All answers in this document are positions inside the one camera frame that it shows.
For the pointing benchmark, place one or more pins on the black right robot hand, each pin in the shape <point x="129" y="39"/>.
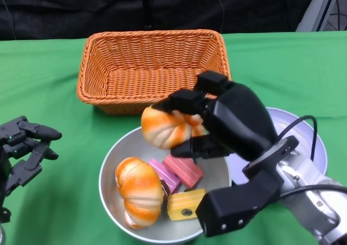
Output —
<point x="238" y="120"/>

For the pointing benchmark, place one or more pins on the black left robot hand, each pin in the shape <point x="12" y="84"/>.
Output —
<point x="19" y="158"/>

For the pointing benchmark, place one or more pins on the grey round bowl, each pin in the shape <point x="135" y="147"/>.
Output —
<point x="127" y="147"/>

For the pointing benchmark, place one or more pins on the croissant-shaped orange striped bread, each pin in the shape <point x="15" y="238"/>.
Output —
<point x="138" y="188"/>

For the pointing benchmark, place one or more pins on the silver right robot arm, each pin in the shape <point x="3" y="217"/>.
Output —
<point x="311" y="190"/>

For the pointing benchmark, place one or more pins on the lavender round plate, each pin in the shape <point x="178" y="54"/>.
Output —
<point x="303" y="131"/>

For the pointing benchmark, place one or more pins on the salmon toy cake with cherry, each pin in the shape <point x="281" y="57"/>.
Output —
<point x="184" y="171"/>

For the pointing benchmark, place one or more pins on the magenta pink toy cake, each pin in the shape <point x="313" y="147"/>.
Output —
<point x="165" y="175"/>

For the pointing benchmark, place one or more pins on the yellow toy cake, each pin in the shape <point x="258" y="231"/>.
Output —
<point x="181" y="201"/>

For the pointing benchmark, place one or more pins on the orange wicker basket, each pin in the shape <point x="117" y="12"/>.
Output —
<point x="135" y="79"/>

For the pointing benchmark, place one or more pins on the black pole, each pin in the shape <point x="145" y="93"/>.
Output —
<point x="148" y="6"/>

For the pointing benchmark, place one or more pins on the black backdrop cloth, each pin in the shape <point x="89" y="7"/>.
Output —
<point x="67" y="12"/>

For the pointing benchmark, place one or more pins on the aluminium frame post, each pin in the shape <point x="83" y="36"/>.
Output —
<point x="314" y="9"/>

